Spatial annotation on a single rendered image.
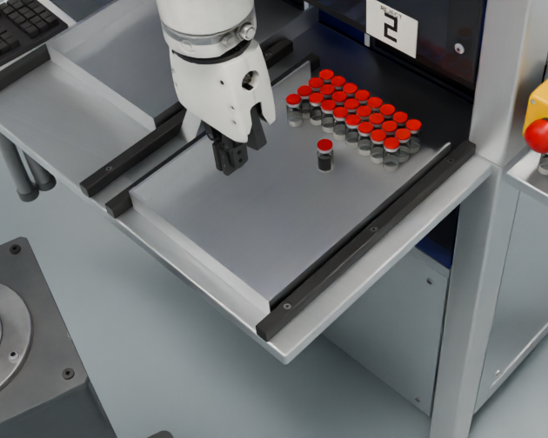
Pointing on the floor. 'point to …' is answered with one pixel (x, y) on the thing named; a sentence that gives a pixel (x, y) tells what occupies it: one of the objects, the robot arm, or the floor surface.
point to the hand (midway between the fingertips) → (230, 152)
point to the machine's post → (488, 200)
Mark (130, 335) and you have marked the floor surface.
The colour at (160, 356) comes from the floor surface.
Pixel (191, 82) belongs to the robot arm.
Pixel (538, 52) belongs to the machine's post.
